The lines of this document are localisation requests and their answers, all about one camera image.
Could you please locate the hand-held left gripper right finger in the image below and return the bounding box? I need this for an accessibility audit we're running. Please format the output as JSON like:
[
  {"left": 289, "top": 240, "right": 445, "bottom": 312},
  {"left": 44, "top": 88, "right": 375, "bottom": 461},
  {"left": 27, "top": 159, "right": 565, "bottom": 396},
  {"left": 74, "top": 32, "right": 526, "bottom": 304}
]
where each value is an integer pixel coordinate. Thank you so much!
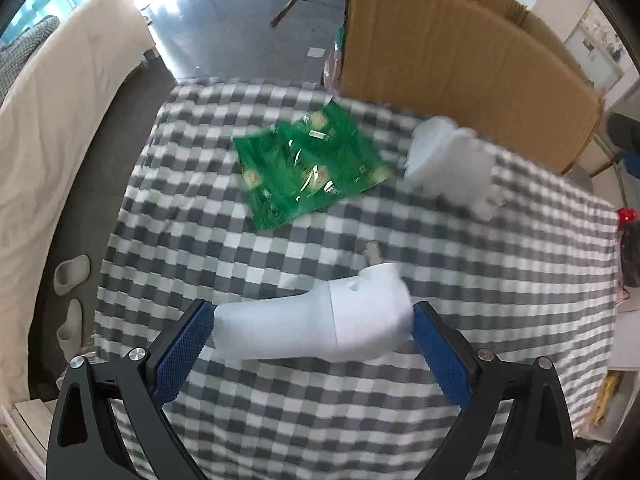
[{"left": 411, "top": 301, "right": 576, "bottom": 480}]

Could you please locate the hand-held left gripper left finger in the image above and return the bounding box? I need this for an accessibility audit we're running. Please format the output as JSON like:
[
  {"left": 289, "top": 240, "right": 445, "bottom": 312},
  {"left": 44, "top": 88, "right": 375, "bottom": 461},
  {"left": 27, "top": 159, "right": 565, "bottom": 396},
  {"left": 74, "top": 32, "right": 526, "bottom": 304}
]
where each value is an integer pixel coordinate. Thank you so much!
[{"left": 46, "top": 299, "right": 216, "bottom": 480}]

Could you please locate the white sock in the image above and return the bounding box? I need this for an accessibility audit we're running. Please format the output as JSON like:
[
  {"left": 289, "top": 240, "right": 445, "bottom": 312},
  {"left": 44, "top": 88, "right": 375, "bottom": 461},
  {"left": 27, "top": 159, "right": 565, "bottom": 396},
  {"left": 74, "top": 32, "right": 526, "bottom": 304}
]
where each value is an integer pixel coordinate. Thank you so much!
[{"left": 212, "top": 262, "right": 416, "bottom": 362}]

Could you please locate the green snack packet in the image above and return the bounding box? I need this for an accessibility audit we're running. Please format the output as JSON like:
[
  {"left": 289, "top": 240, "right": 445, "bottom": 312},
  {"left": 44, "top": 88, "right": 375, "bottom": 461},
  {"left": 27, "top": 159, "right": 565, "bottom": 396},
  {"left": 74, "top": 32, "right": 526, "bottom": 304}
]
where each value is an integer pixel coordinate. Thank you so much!
[{"left": 234, "top": 101, "right": 393, "bottom": 231}]

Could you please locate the cardboard box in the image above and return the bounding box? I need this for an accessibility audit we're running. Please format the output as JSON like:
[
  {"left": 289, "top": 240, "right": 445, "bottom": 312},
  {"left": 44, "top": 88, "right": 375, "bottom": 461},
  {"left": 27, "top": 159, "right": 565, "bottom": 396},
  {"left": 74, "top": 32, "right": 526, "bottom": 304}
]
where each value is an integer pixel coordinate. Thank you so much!
[{"left": 337, "top": 0, "right": 606, "bottom": 176}]

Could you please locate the grey checkered cloth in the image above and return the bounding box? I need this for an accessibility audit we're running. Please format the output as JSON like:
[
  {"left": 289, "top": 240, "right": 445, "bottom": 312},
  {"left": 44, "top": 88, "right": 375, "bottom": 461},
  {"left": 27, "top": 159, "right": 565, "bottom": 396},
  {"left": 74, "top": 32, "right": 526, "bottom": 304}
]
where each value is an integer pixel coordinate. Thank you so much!
[{"left": 92, "top": 77, "right": 621, "bottom": 480}]

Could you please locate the yellow packet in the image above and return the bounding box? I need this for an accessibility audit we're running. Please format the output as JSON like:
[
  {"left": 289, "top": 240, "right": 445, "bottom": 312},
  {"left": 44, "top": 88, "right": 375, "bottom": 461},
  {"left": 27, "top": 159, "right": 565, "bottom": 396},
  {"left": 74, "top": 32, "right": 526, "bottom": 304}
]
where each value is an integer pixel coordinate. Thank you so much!
[{"left": 592, "top": 372, "right": 621, "bottom": 427}]

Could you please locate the beige covered bed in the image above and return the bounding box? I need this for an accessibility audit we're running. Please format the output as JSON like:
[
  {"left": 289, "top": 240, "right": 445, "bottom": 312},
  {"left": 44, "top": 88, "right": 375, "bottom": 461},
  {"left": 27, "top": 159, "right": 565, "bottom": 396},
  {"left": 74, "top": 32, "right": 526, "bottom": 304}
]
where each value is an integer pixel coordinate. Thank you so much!
[{"left": 0, "top": 0, "right": 158, "bottom": 401}]

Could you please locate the grey knitted pillow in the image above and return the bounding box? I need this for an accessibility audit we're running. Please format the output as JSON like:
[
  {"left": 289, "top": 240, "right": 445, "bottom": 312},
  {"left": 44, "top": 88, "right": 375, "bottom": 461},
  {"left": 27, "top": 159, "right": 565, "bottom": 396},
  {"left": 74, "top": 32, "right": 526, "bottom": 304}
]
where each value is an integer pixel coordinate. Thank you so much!
[{"left": 0, "top": 15, "right": 61, "bottom": 106}]

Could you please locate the white slatted frame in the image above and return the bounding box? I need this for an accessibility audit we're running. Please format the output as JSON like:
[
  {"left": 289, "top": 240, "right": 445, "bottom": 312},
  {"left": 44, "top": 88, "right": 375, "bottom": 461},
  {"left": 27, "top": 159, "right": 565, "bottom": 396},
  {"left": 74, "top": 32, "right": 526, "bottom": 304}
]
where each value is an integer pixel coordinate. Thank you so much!
[{"left": 0, "top": 397, "right": 57, "bottom": 480}]

